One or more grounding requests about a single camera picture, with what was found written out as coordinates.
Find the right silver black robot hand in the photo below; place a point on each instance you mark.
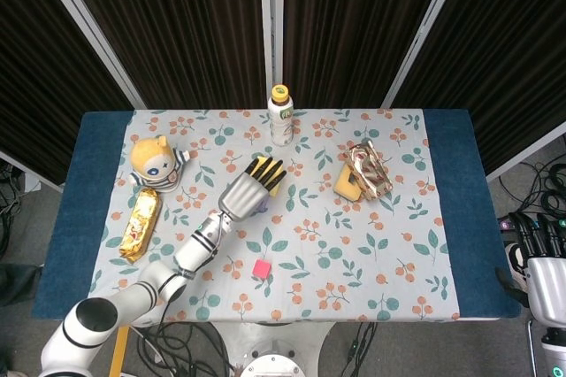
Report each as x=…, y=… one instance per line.
x=548, y=288

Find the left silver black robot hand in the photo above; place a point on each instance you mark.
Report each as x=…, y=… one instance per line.
x=245, y=195

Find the purple cube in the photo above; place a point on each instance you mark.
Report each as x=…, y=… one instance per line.
x=263, y=206

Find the small pink foam cube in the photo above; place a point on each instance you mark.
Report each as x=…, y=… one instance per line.
x=261, y=269

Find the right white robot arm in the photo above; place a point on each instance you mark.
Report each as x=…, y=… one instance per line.
x=555, y=350

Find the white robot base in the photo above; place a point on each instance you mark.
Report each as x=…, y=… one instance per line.
x=269, y=361

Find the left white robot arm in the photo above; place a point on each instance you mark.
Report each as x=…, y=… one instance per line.
x=155, y=284

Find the large yellow foam cube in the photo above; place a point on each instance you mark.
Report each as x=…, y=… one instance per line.
x=274, y=190

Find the white sneaker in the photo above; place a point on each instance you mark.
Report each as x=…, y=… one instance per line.
x=516, y=262

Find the black power strip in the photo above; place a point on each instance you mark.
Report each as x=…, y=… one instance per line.
x=504, y=224

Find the white drink bottle yellow cap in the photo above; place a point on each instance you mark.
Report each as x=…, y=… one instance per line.
x=281, y=120

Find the orange plush toy striped shirt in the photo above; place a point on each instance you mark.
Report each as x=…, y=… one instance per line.
x=152, y=162

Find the long gold snack pack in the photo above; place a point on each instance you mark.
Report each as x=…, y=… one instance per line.
x=139, y=226

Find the floral print tablecloth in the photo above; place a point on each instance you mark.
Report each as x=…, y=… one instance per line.
x=354, y=240

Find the gold foil packet red logos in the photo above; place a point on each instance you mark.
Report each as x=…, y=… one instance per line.
x=371, y=173

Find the blue table cover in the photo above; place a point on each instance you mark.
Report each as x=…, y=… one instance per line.
x=88, y=182

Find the dark ribbed partition panel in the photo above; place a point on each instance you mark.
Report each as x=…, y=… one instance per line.
x=354, y=27
x=508, y=49
x=177, y=27
x=40, y=63

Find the yellow floor bar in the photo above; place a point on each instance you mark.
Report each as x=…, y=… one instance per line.
x=118, y=350

